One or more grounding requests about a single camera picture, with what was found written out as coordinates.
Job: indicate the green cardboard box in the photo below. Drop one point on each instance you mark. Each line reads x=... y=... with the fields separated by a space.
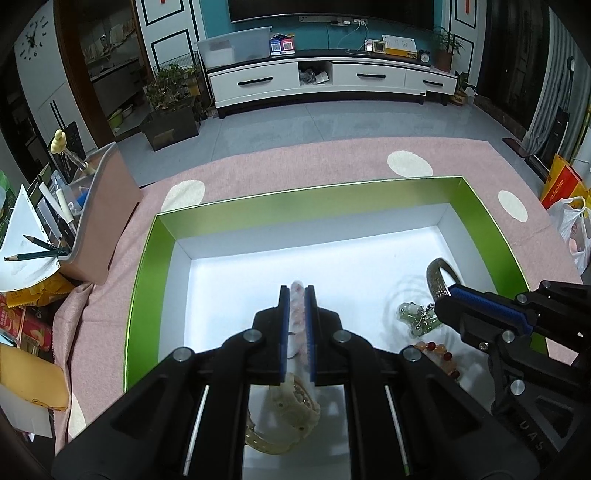
x=152 y=300

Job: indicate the yellow envelope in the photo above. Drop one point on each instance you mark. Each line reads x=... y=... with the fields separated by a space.
x=32 y=378

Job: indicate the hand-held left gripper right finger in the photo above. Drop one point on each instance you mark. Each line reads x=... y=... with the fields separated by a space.
x=311 y=332

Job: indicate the small desk display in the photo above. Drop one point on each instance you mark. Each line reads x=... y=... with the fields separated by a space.
x=375 y=46

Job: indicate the yellow snack bag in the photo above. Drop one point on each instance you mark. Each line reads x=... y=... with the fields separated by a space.
x=46 y=290

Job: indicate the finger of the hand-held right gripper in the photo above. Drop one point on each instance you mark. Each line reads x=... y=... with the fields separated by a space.
x=489 y=304
x=466 y=323

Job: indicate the white plastic bag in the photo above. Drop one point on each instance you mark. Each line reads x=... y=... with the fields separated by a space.
x=572 y=230

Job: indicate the tall potted plant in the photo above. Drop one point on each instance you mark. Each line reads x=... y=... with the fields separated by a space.
x=448 y=46

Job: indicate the small potted plant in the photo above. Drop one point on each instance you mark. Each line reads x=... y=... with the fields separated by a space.
x=461 y=90

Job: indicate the white paper sheet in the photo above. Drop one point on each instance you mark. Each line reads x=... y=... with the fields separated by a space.
x=23 y=230

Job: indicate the wall clock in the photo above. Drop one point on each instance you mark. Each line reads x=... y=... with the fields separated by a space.
x=34 y=39

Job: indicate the green pencil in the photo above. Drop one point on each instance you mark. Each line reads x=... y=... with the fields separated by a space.
x=44 y=254

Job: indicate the grey metal bangle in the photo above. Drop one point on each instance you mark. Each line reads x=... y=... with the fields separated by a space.
x=434 y=277

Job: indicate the white tv cabinet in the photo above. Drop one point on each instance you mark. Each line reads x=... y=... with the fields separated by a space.
x=360 y=76

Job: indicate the pink polka dot tablecloth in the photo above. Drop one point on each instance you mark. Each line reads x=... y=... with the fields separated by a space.
x=323 y=170

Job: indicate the grey curtain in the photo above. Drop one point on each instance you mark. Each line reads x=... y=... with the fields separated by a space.
x=558 y=78

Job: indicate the plant crate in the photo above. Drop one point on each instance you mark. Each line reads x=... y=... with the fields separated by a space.
x=171 y=124

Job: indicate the red snack packets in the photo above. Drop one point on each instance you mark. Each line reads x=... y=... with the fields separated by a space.
x=23 y=323

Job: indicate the yellow and red paper bag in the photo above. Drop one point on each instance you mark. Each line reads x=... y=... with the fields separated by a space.
x=563 y=184

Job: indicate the small alarm clock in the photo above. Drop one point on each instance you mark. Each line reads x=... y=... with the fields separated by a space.
x=425 y=57

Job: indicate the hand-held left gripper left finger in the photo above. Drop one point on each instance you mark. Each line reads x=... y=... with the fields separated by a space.
x=282 y=332

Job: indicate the cream plastic wristwatch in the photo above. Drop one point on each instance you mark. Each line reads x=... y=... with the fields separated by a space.
x=295 y=406

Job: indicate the white and yellow box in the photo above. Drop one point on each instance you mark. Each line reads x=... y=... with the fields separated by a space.
x=399 y=45

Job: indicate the clear storage bin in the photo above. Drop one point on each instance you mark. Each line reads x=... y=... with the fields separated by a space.
x=235 y=46

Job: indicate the black television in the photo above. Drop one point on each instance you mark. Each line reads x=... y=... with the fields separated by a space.
x=332 y=9

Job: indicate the pink desk organizer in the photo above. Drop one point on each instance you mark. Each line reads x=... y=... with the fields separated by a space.
x=115 y=207

